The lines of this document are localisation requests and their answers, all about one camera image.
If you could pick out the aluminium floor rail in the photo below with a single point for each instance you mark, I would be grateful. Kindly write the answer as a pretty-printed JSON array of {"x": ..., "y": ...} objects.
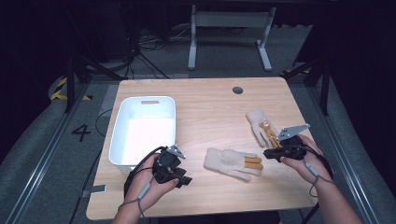
[
  {"x": 46, "y": 158},
  {"x": 342, "y": 155}
]

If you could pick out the grey metal bracket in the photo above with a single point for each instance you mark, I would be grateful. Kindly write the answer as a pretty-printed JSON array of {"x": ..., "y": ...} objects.
[{"x": 96, "y": 189}]

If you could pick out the white plastic bin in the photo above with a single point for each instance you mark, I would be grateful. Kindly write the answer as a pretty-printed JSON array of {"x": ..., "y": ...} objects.
[{"x": 143, "y": 133}]

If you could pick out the white metal desk frame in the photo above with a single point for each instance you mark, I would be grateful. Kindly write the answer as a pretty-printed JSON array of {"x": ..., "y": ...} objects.
[{"x": 229, "y": 19}]

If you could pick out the person's left hand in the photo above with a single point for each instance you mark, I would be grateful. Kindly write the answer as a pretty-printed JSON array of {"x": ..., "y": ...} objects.
[{"x": 144, "y": 186}]

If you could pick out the dark round table grommet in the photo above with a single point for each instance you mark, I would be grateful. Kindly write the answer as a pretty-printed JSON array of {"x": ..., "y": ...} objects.
[{"x": 237, "y": 90}]

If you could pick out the yellow black hazard tape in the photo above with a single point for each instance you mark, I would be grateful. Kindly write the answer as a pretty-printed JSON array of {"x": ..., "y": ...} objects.
[{"x": 59, "y": 88}]

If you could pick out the beige glove with face print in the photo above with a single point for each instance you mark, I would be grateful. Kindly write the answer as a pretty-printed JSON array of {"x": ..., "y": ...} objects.
[{"x": 257, "y": 119}]

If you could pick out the beige glove with orange fingers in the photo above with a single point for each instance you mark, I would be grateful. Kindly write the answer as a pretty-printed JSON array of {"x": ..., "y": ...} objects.
[{"x": 227, "y": 160}]

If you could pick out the person's right hand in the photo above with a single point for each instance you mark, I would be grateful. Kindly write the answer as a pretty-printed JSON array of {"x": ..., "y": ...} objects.
[{"x": 311, "y": 169}]

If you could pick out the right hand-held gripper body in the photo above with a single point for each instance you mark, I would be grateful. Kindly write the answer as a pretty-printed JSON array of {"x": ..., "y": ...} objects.
[{"x": 292, "y": 151}]

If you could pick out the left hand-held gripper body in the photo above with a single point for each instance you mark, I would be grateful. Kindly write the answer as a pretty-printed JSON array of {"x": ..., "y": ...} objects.
[{"x": 165, "y": 165}]

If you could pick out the black metal stand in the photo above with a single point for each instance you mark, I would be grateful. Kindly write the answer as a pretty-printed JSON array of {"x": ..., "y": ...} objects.
[
  {"x": 71, "y": 84},
  {"x": 325, "y": 87}
]

